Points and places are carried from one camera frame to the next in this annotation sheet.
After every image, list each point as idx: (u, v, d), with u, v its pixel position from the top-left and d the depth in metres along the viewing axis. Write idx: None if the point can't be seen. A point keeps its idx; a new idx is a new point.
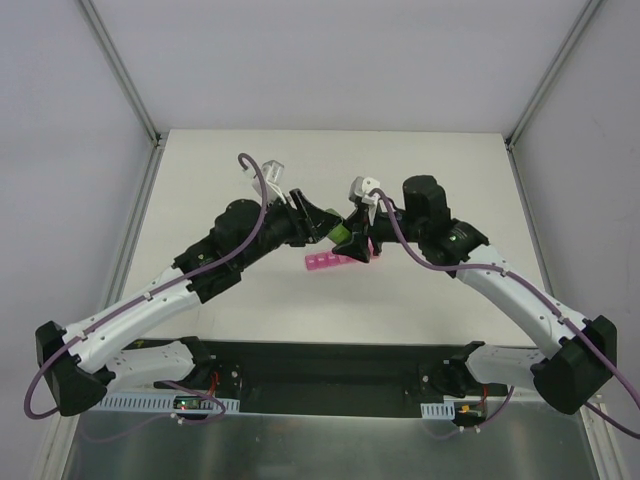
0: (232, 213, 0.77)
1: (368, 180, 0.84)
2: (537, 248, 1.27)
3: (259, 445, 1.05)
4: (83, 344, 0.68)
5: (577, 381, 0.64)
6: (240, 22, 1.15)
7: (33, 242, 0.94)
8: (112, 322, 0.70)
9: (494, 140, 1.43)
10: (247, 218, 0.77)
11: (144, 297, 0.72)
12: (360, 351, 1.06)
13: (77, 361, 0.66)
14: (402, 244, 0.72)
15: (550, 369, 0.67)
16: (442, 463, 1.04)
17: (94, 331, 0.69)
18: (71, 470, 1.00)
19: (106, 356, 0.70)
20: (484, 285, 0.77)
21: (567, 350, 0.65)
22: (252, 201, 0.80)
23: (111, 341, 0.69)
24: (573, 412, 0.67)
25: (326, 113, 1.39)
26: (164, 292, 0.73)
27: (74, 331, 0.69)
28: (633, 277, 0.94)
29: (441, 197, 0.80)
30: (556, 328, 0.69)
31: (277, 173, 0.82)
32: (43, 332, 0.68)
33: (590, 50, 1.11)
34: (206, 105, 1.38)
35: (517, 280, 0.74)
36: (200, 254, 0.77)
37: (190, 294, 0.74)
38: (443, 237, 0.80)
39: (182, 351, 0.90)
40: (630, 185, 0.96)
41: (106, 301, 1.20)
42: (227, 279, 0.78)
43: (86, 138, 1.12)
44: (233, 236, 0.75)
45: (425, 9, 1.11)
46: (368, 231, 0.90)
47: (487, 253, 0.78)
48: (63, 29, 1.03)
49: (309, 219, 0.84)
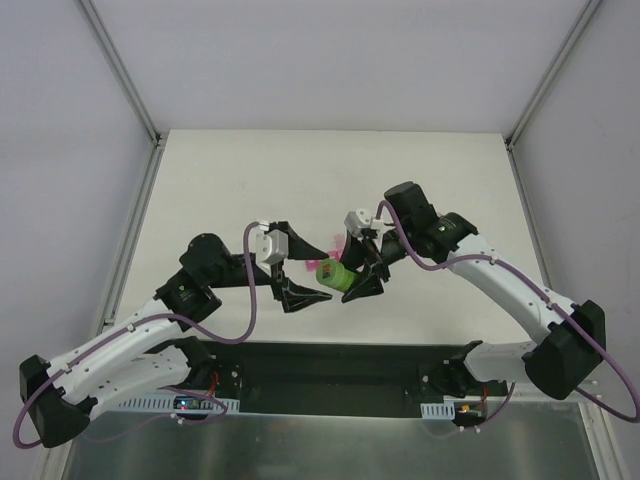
0: (194, 250, 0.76)
1: (362, 210, 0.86)
2: (537, 248, 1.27)
3: (258, 445, 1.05)
4: (67, 376, 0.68)
5: (567, 365, 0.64)
6: (241, 23, 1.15)
7: (33, 242, 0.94)
8: (94, 354, 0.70)
9: (494, 140, 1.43)
10: (212, 254, 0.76)
11: (127, 330, 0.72)
12: (360, 352, 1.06)
13: (61, 394, 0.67)
14: (410, 254, 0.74)
15: (539, 355, 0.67)
16: (441, 462, 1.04)
17: (78, 363, 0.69)
18: (71, 470, 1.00)
19: (92, 385, 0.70)
20: (473, 274, 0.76)
21: (556, 335, 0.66)
22: (214, 234, 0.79)
23: (94, 373, 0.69)
24: (563, 399, 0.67)
25: (327, 113, 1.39)
26: (146, 324, 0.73)
27: (58, 363, 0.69)
28: (633, 277, 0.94)
29: (420, 194, 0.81)
30: (545, 313, 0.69)
31: (275, 251, 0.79)
32: (27, 365, 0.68)
33: (591, 50, 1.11)
34: (207, 106, 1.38)
35: (505, 267, 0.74)
36: (181, 285, 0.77)
37: (173, 326, 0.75)
38: (431, 229, 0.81)
39: (177, 357, 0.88)
40: (630, 185, 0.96)
41: (106, 301, 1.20)
42: (206, 310, 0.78)
43: (86, 139, 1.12)
44: (199, 274, 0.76)
45: (424, 9, 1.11)
46: (383, 260, 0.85)
47: (477, 242, 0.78)
48: (63, 30, 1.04)
49: (286, 299, 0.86)
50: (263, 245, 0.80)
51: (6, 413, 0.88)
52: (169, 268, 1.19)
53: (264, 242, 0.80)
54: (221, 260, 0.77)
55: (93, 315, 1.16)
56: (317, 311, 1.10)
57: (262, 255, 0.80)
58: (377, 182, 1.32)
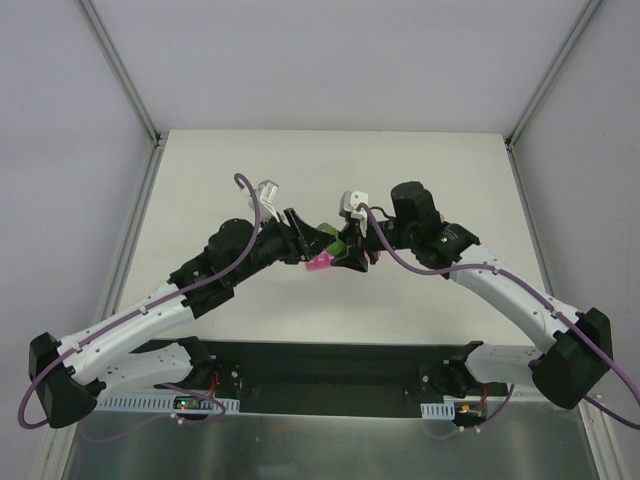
0: (225, 233, 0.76)
1: (356, 194, 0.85)
2: (537, 248, 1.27)
3: (258, 446, 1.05)
4: (77, 356, 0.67)
5: (574, 373, 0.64)
6: (241, 22, 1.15)
7: (34, 241, 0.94)
8: (105, 335, 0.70)
9: (494, 140, 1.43)
10: (243, 239, 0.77)
11: (139, 311, 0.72)
12: (360, 352, 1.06)
13: (71, 373, 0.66)
14: (390, 253, 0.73)
15: (544, 363, 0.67)
16: (442, 463, 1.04)
17: (89, 343, 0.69)
18: (71, 470, 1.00)
19: (101, 368, 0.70)
20: (477, 285, 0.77)
21: (562, 343, 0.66)
22: (245, 220, 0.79)
23: (105, 353, 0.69)
24: (572, 407, 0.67)
25: (327, 113, 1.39)
26: (159, 306, 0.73)
27: (69, 342, 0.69)
28: (633, 277, 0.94)
29: (428, 201, 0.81)
30: (550, 322, 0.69)
31: (272, 192, 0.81)
32: (39, 343, 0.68)
33: (590, 50, 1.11)
34: (208, 106, 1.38)
35: (508, 277, 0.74)
36: (196, 270, 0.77)
37: (185, 310, 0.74)
38: (435, 239, 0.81)
39: (179, 353, 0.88)
40: (630, 184, 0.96)
41: (106, 300, 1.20)
42: (220, 296, 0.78)
43: (85, 138, 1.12)
44: (225, 257, 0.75)
45: (424, 9, 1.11)
46: (360, 243, 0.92)
47: (479, 251, 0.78)
48: (64, 30, 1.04)
49: (302, 238, 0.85)
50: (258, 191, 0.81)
51: (7, 414, 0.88)
52: (169, 268, 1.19)
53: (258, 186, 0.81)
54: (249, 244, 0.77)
55: (93, 315, 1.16)
56: (318, 310, 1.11)
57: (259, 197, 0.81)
58: (377, 182, 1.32)
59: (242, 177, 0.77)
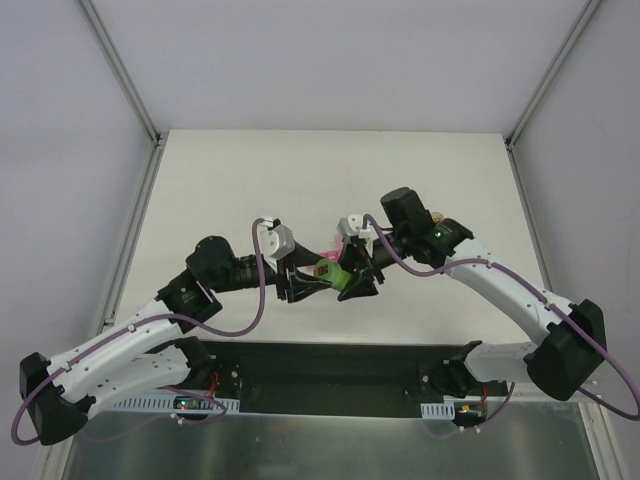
0: (200, 252, 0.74)
1: (353, 217, 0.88)
2: (537, 247, 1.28)
3: (258, 446, 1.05)
4: (67, 374, 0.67)
5: (568, 365, 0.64)
6: (242, 23, 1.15)
7: (33, 241, 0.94)
8: (94, 353, 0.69)
9: (494, 140, 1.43)
10: (219, 258, 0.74)
11: (127, 330, 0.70)
12: (358, 351, 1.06)
13: (60, 392, 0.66)
14: (396, 262, 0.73)
15: (540, 356, 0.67)
16: (442, 462, 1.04)
17: (78, 361, 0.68)
18: (71, 470, 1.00)
19: (91, 385, 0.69)
20: (471, 279, 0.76)
21: (555, 334, 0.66)
22: (223, 238, 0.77)
23: (94, 371, 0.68)
24: (567, 399, 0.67)
25: (326, 114, 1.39)
26: (148, 324, 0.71)
27: (58, 361, 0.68)
28: (634, 277, 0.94)
29: (417, 200, 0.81)
30: (543, 314, 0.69)
31: (282, 246, 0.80)
32: (27, 363, 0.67)
33: (591, 49, 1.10)
34: (208, 106, 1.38)
35: (502, 270, 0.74)
36: (183, 286, 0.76)
37: (174, 327, 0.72)
38: (427, 234, 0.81)
39: (177, 357, 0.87)
40: (631, 185, 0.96)
41: (106, 301, 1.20)
42: (207, 312, 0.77)
43: (85, 139, 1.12)
44: (205, 276, 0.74)
45: (423, 10, 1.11)
46: (371, 263, 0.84)
47: (472, 246, 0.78)
48: (63, 29, 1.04)
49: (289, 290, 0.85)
50: (270, 242, 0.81)
51: (6, 417, 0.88)
52: (169, 268, 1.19)
53: (271, 239, 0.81)
54: (227, 262, 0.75)
55: (93, 315, 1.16)
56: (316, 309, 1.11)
57: (270, 249, 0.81)
58: (376, 183, 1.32)
59: (253, 225, 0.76)
